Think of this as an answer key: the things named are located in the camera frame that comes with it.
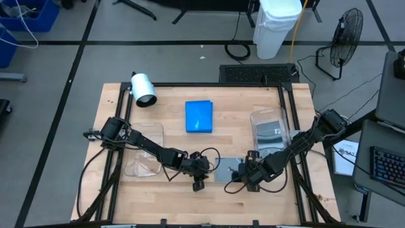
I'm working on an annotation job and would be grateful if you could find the coiled black cable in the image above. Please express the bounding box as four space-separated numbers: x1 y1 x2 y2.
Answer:
224 11 251 61

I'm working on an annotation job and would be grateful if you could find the blue jewel case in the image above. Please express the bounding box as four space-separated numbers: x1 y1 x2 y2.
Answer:
185 99 214 134

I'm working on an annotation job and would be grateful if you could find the grey metal beam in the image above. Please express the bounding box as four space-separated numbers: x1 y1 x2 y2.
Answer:
0 72 28 83

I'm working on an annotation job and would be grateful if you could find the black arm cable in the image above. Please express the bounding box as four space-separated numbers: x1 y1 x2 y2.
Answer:
77 147 107 219

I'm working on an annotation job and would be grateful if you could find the black folding partition screen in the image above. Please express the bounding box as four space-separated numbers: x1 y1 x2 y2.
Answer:
148 0 317 13

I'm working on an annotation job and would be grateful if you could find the clear plastic bin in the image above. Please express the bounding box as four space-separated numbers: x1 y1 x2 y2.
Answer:
123 122 165 177
249 106 291 158

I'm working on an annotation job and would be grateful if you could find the grey desk top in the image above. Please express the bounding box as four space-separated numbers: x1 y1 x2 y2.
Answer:
352 119 405 206
375 50 405 130

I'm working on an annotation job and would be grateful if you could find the white cable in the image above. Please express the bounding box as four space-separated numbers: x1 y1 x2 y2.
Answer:
0 0 39 50

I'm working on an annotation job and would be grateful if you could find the black floor fan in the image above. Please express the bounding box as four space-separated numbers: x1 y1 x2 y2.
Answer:
315 8 364 81

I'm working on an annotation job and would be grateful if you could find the blue storage crate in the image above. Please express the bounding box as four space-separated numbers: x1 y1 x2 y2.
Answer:
0 0 60 32
0 27 19 69

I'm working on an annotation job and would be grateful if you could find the black keyboard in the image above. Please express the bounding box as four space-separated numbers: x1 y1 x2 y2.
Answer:
370 146 405 189

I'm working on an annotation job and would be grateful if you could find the yellow hanging cable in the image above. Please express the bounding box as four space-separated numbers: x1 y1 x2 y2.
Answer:
289 0 309 63

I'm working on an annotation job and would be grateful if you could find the black perforated metal box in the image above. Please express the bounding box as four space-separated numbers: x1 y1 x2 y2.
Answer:
218 63 300 85

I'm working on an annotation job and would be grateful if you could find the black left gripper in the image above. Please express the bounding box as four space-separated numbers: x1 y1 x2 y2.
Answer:
182 151 218 193

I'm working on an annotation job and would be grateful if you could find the white trash bin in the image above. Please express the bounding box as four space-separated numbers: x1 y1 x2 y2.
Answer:
252 0 303 60

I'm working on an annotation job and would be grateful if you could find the black aluminium rig frame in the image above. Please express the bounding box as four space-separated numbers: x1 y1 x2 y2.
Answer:
71 81 341 228

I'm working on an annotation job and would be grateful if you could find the white printed paper sheet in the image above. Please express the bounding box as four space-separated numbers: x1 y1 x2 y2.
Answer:
332 139 360 177

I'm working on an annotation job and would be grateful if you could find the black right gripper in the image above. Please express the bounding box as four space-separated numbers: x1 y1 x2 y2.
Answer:
234 151 284 193

